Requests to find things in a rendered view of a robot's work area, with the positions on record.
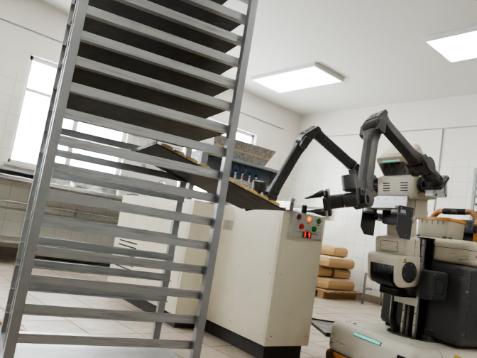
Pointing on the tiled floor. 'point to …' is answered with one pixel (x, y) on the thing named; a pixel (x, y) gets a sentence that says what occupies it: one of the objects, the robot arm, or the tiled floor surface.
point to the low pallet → (336, 294)
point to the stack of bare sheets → (323, 326)
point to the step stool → (370, 289)
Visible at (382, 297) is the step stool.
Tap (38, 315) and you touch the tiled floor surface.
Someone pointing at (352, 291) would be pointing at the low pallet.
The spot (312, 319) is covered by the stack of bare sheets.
